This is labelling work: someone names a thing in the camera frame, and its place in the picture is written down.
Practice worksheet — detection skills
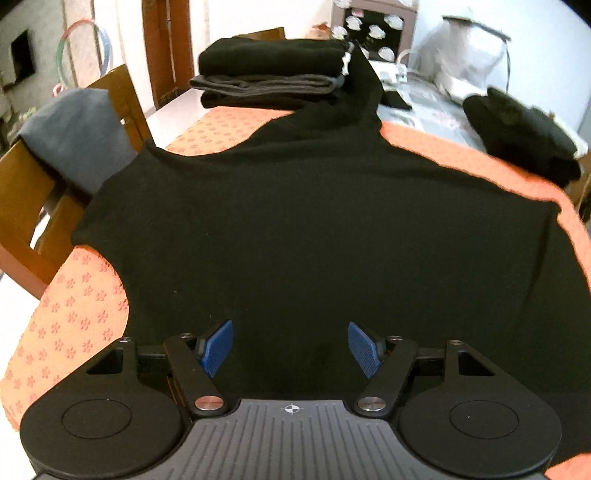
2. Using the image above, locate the cabinet with white cups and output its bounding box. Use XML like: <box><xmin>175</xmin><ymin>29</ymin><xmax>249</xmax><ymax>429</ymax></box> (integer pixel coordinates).
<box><xmin>330</xmin><ymin>0</ymin><xmax>417</xmax><ymax>63</ymax></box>

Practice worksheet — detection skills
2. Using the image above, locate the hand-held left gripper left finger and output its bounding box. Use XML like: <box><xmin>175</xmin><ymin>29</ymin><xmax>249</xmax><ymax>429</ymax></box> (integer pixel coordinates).
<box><xmin>85</xmin><ymin>319</ymin><xmax>234</xmax><ymax>419</ymax></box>

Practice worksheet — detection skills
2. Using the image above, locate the black wall screen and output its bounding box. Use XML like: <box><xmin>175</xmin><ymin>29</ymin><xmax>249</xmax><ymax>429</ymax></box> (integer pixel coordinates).
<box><xmin>9</xmin><ymin>28</ymin><xmax>37</xmax><ymax>85</ymax></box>

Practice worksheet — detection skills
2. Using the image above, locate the pile of black clothes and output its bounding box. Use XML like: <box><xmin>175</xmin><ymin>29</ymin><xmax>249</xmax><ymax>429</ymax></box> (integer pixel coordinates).
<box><xmin>462</xmin><ymin>87</ymin><xmax>583</xmax><ymax>188</ymax></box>

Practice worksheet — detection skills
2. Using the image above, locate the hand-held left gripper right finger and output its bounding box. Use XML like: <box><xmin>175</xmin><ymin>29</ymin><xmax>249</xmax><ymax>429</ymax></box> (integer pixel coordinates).
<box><xmin>347</xmin><ymin>322</ymin><xmax>498</xmax><ymax>419</ymax></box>

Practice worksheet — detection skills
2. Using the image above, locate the colourful hoop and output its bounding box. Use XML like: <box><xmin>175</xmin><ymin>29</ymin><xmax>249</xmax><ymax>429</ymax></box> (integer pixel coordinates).
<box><xmin>54</xmin><ymin>18</ymin><xmax>114</xmax><ymax>88</ymax></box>

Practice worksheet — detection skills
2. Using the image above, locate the white plastic bag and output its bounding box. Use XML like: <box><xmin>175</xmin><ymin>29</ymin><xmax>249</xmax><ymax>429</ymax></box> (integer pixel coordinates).
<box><xmin>413</xmin><ymin>14</ymin><xmax>512</xmax><ymax>95</ymax></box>

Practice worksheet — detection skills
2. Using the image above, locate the orange flower-print mat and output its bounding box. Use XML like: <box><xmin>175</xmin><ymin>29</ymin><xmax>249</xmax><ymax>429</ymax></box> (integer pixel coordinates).
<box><xmin>0</xmin><ymin>105</ymin><xmax>591</xmax><ymax>480</ymax></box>

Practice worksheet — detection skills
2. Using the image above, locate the wooden chair with grey cloth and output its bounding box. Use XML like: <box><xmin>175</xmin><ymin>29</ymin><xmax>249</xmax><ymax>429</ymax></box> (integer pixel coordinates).
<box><xmin>0</xmin><ymin>64</ymin><xmax>154</xmax><ymax>298</ymax></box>

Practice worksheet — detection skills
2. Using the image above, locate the grey cloth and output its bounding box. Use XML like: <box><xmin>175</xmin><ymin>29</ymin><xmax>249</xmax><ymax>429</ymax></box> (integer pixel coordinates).
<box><xmin>19</xmin><ymin>87</ymin><xmax>140</xmax><ymax>195</ymax></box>

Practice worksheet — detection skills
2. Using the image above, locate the wooden door frame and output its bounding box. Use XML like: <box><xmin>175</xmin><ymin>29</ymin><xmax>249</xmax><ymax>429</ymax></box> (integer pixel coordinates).
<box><xmin>141</xmin><ymin>0</ymin><xmax>195</xmax><ymax>112</ymax></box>

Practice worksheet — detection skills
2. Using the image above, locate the stack of folded dark clothes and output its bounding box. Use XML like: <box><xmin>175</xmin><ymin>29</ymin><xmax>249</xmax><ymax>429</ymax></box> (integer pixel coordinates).
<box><xmin>188</xmin><ymin>38</ymin><xmax>354</xmax><ymax>112</ymax></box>

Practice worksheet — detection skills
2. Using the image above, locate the black sweater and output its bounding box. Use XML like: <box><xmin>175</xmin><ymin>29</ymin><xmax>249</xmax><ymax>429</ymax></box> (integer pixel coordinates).
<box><xmin>71</xmin><ymin>41</ymin><xmax>591</xmax><ymax>467</ymax></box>

